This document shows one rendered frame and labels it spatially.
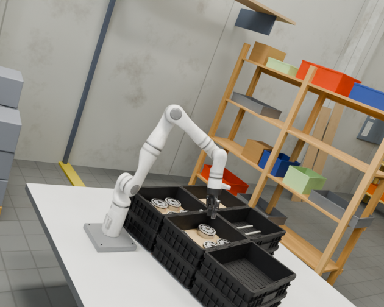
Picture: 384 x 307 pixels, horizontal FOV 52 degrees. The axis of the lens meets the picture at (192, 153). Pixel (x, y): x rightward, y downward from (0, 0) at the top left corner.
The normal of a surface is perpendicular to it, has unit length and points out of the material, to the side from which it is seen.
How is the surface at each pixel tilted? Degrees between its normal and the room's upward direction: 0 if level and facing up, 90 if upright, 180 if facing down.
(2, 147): 90
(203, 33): 90
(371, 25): 90
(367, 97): 90
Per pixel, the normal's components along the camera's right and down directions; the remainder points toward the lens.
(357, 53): -0.77, -0.12
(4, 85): 0.42, 0.40
